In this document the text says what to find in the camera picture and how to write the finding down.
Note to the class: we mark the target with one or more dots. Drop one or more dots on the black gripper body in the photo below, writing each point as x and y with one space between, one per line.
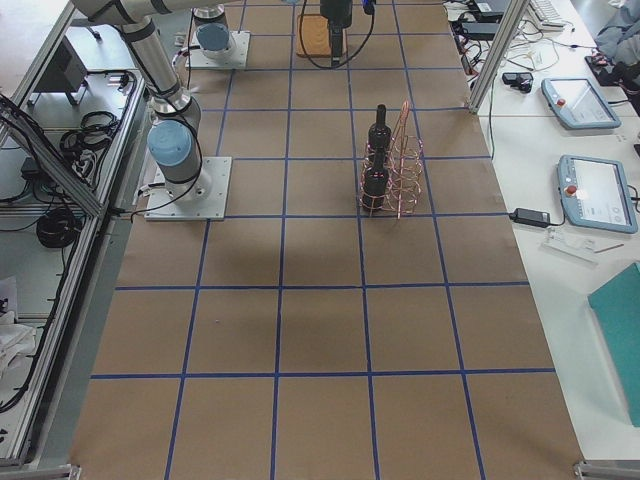
336 11

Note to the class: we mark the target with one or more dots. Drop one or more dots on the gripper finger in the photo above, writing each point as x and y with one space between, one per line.
336 43

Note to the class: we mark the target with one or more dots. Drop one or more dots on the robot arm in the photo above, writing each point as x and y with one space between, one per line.
215 37
173 140

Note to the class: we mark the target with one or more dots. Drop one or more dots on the wooden tray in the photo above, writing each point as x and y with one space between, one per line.
312 36

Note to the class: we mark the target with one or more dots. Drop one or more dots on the dark wine bottle middle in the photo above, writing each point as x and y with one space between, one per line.
379 134

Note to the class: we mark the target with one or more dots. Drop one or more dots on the dark wine bottle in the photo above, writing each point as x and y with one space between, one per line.
375 180
379 134

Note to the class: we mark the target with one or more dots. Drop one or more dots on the dark wine bottle far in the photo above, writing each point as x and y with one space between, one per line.
375 180

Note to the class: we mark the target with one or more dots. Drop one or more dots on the teach pendant far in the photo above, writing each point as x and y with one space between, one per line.
579 104

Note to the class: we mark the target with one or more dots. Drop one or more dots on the teach pendant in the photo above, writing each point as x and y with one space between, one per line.
594 194
579 104

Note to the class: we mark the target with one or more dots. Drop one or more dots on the black power adapter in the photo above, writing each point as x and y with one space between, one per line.
535 218

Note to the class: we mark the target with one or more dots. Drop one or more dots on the teach pendant near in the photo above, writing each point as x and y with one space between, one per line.
594 194

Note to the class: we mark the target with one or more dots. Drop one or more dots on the teal box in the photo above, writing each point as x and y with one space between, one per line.
616 305

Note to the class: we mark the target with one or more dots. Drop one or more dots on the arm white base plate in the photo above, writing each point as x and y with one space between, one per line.
233 57
207 199

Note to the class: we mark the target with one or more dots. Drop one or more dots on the copper wire bottle basket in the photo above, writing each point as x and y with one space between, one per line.
403 161

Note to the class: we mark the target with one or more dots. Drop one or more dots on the aluminium frame post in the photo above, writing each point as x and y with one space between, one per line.
499 46

